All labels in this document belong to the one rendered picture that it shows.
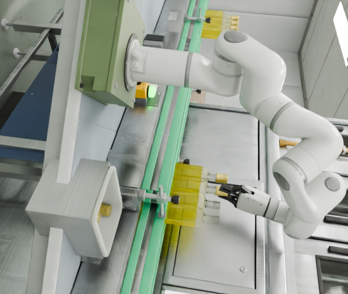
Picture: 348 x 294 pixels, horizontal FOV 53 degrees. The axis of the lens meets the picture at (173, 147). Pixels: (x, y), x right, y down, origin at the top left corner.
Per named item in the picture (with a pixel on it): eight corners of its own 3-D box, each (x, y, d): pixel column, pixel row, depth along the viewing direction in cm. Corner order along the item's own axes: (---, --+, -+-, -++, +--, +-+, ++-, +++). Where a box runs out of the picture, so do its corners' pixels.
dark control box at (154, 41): (142, 59, 150) (161, 62, 149) (141, 43, 143) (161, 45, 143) (146, 49, 155) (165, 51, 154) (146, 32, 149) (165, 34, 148)
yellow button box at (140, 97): (127, 102, 132) (146, 104, 131) (125, 86, 126) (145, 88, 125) (131, 90, 136) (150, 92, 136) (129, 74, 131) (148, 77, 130)
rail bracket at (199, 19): (183, 22, 174) (210, 24, 172) (183, 8, 168) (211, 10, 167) (184, 18, 176) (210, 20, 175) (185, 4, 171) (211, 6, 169)
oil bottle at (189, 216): (141, 220, 120) (203, 229, 118) (140, 212, 115) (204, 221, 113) (144, 206, 123) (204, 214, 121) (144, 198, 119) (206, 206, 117)
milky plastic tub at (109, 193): (77, 255, 96) (107, 261, 95) (58, 215, 79) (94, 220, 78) (96, 202, 108) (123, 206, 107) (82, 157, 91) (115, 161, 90)
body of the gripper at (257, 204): (269, 207, 126) (239, 196, 129) (276, 191, 118) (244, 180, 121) (264, 224, 121) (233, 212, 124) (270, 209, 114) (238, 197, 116)
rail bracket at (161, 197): (140, 216, 112) (178, 222, 111) (136, 187, 100) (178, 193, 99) (141, 208, 114) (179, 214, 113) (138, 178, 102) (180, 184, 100)
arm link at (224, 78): (183, 97, 95) (242, 105, 93) (186, 56, 85) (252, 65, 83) (188, 75, 101) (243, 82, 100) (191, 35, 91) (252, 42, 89)
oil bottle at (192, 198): (144, 206, 123) (204, 214, 121) (144, 198, 119) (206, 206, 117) (148, 192, 127) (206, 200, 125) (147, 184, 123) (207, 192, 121)
